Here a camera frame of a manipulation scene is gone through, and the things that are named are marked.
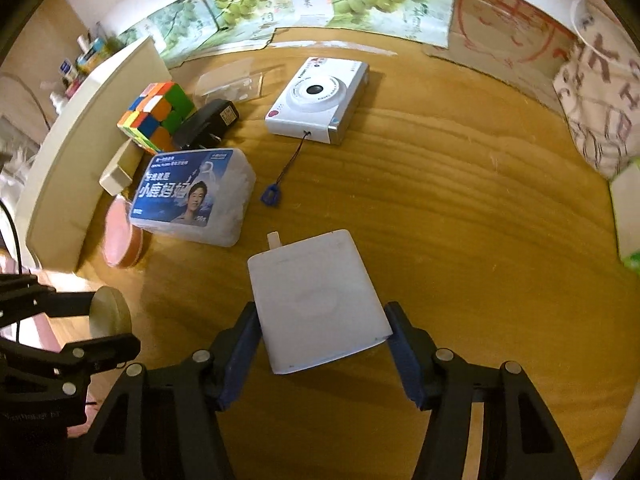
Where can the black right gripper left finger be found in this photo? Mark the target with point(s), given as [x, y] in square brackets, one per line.
[162, 424]

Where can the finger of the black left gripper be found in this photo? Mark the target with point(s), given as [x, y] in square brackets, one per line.
[36, 379]
[22, 296]

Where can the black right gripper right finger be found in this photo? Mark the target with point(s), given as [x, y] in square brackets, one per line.
[520, 438]

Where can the round beige pouch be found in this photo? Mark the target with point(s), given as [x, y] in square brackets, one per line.
[109, 314]

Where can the white power bank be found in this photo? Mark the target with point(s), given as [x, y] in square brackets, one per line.
[315, 301]

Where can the blue label floss box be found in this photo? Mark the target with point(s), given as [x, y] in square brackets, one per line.
[200, 196]

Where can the colourful puzzle cube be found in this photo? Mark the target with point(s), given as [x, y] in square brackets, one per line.
[154, 118]

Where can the white toy camera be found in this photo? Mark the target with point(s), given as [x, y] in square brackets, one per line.
[319, 101]

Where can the beige rectangular eraser block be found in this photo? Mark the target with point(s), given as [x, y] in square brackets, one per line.
[120, 170]

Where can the black power adapter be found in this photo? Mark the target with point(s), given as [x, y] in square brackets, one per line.
[207, 127]

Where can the beige letter print bag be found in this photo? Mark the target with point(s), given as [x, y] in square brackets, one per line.
[598, 89]

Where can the brown cardboard sheet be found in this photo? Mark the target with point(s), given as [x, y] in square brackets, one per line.
[509, 40]

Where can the grape print paper backdrop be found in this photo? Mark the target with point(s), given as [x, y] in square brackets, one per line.
[188, 29]

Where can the blue camera strap tag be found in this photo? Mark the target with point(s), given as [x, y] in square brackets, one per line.
[272, 194]

